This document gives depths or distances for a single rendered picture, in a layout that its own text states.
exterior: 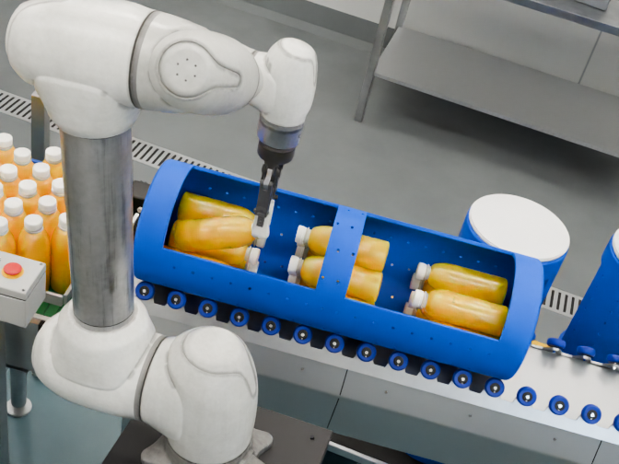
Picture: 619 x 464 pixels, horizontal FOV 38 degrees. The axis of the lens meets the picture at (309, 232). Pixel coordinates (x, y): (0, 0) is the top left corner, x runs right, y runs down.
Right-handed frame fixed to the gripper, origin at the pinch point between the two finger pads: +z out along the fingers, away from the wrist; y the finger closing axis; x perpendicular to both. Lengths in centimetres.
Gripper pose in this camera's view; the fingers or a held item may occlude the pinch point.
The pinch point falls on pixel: (262, 217)
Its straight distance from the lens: 192.7
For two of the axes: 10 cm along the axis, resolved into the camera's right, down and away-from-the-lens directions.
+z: -1.8, 7.7, 6.1
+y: 1.9, -5.9, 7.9
